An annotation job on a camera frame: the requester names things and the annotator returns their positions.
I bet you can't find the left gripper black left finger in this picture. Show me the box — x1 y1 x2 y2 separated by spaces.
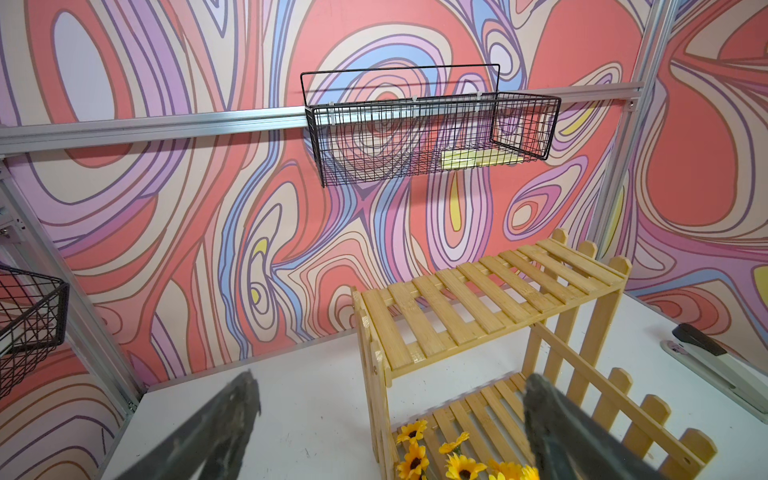
120 371 261 479

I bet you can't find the sunflower pot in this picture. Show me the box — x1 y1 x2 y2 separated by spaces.
394 420 540 480

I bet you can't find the yellow sticky notes pad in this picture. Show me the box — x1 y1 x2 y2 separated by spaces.
440 149 525 170

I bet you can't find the white and black stapler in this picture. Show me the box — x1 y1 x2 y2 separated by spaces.
660 323 767 424

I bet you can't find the black wire basket back wall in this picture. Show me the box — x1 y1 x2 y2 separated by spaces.
300 65 562 187

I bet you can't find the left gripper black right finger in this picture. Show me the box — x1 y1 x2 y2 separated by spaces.
523 374 663 480

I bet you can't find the black wire basket wall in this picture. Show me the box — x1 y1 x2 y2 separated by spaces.
1 264 70 398
300 65 562 187

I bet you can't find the black wire basket left wall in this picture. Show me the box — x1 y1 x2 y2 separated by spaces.
1 264 70 398

